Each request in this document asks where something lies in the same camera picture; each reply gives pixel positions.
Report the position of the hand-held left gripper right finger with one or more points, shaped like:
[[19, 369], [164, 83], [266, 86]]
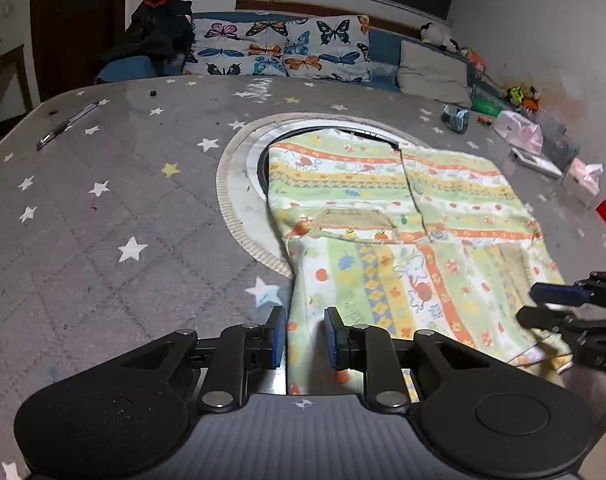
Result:
[[334, 341]]

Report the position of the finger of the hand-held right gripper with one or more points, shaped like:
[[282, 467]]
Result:
[[538, 316], [553, 294]]

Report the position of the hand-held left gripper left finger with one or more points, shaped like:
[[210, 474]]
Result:
[[278, 340]]

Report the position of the green orange striped printed garment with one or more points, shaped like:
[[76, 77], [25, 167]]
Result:
[[363, 200]]

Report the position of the pile of dark clothes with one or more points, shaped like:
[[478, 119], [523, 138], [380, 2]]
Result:
[[150, 27]]

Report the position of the pink tissue packet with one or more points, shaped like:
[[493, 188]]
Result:
[[585, 176]]

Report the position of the clear plastic box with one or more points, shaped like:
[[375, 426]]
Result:
[[558, 135]]

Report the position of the pink white tissue pack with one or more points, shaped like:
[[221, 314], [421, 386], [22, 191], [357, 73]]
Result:
[[518, 127]]

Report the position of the small orange toy car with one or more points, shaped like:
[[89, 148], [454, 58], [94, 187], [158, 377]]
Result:
[[484, 120]]

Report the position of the green plastic toy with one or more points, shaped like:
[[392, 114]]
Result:
[[487, 106]]

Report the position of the blue tape dispenser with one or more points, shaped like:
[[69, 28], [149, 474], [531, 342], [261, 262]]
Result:
[[457, 119]]

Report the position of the heap of small colourful toys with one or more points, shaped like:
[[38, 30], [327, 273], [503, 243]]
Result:
[[523, 96]]

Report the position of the grey star-pattern table cover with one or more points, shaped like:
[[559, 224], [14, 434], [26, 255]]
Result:
[[108, 210]]

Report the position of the grey pillow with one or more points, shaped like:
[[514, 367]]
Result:
[[433, 72]]

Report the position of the white black plush toy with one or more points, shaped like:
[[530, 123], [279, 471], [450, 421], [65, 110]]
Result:
[[437, 35]]

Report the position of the butterfly print pillow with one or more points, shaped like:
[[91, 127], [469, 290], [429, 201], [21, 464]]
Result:
[[278, 47]]

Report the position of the blue sofa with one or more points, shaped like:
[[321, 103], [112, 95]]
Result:
[[383, 45]]

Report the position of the silver black pen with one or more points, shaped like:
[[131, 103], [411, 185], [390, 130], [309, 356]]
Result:
[[65, 126]]

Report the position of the wooden chair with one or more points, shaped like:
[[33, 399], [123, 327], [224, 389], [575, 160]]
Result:
[[10, 85]]

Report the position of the dark wooden door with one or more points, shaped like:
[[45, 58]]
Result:
[[78, 25]]

